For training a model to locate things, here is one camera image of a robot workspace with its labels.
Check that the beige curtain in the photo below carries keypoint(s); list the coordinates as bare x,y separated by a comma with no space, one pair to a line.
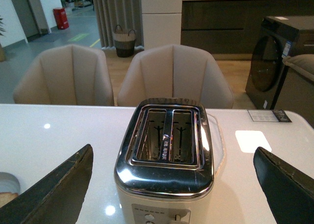
126,13

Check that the beige cushion at right edge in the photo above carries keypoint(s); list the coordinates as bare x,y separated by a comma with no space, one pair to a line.
303,64

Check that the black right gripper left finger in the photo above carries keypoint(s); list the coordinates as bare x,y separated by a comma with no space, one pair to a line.
57,198

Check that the white round plate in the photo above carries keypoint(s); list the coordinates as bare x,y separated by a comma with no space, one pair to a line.
9,183

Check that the woven laundry basket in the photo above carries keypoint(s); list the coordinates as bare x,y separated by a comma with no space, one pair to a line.
124,41

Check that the dark kitchen counter cabinet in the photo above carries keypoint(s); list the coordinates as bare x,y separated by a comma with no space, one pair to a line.
233,26

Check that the black and white leaflet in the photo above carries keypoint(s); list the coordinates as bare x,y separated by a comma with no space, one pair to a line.
275,116

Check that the white tall cabinet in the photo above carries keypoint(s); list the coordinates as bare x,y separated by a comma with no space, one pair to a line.
161,22

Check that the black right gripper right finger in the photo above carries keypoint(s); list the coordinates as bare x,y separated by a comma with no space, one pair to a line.
289,191

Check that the left beige upholstered chair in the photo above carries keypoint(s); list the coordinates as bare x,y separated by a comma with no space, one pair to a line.
67,75

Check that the cream and chrome toaster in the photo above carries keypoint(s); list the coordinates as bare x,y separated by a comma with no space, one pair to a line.
164,171

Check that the dark front-load washing machine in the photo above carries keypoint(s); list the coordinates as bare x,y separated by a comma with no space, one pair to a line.
279,37

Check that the slice of brown bread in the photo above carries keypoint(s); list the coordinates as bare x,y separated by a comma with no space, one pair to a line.
6,197

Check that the right beige upholstered chair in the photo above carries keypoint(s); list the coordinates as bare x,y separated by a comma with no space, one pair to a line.
176,71

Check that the beige upholstered chair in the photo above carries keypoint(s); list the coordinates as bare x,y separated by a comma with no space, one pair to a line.
67,75
176,71

